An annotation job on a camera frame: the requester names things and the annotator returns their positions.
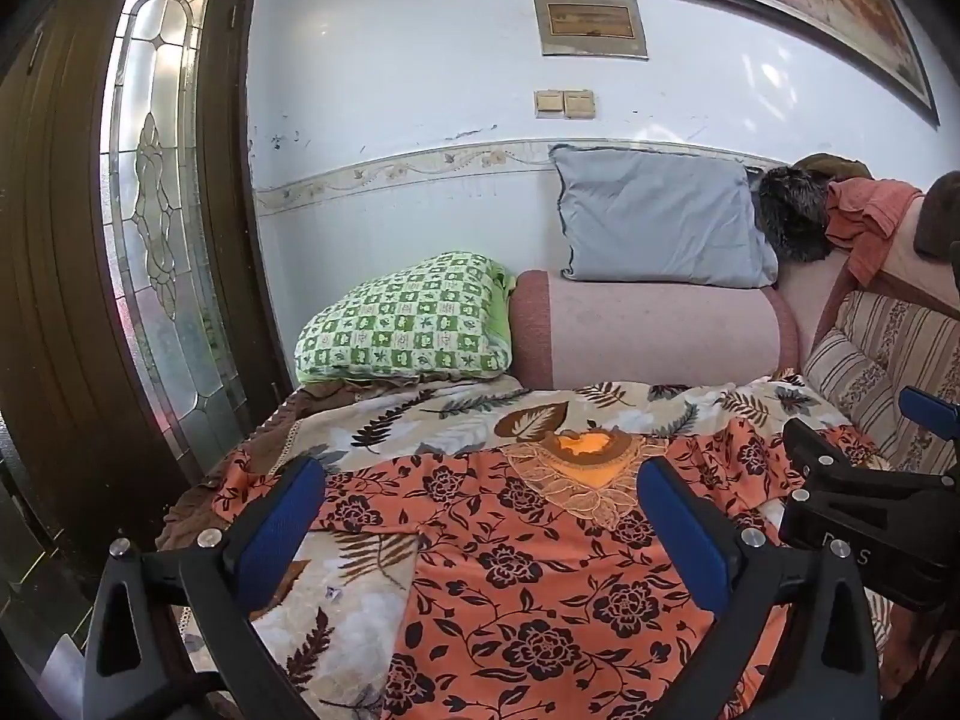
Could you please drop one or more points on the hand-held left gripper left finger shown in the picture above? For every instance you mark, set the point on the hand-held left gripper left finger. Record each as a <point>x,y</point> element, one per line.
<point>279,532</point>

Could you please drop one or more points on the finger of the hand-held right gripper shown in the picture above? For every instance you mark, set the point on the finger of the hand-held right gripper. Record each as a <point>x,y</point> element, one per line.
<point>829,457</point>
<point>934,411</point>

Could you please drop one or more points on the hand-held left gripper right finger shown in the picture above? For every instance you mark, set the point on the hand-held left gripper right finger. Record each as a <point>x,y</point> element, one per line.
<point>686,532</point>

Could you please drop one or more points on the orange floral garment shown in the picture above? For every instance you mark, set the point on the orange floral garment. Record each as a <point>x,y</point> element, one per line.
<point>525,585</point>

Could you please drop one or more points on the large striped cushion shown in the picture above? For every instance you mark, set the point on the large striped cushion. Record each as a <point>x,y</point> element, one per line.
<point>919,345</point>

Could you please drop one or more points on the small striped cushion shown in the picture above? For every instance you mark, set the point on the small striped cushion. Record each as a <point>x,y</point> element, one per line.
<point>847,386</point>

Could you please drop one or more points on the grey-brown cloth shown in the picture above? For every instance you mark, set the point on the grey-brown cloth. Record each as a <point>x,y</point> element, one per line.
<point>945,214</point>

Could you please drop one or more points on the orange cloth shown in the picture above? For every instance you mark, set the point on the orange cloth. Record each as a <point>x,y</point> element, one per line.
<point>870,221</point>

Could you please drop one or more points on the leaf-patterned fleece blanket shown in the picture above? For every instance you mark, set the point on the leaf-patterned fleece blanket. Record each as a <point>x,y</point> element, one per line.
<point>465,409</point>

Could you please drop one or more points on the dark furry cloth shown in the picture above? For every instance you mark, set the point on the dark furry cloth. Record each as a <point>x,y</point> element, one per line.
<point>791,217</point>

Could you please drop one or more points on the green checkered pillow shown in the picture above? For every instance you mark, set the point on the green checkered pillow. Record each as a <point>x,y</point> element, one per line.
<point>409,319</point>

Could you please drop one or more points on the brown cloth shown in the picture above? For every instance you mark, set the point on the brown cloth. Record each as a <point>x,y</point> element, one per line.
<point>832,165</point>

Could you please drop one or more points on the light blue pillow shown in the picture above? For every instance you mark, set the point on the light blue pillow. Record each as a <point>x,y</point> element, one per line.
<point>660,217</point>

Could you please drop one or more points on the stained glass door panel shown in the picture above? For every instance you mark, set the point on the stained glass door panel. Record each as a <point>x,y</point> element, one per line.
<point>154,202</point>

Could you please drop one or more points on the brown wooden door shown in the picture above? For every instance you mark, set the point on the brown wooden door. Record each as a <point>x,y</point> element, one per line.
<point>52,240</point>

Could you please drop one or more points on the beige light switch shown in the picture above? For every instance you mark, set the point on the beige light switch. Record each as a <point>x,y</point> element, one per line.
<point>580,104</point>
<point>549,104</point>

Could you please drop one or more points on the framed wall plaque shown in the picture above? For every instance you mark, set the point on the framed wall plaque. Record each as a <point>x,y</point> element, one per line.
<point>592,19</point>

